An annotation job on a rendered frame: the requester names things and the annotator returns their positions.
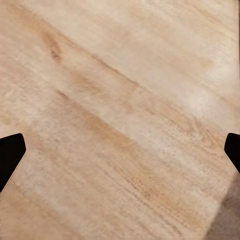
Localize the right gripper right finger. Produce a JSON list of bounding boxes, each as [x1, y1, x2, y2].
[[224, 133, 240, 173]]

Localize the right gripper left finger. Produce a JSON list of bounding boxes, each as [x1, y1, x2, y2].
[[0, 133, 26, 192]]

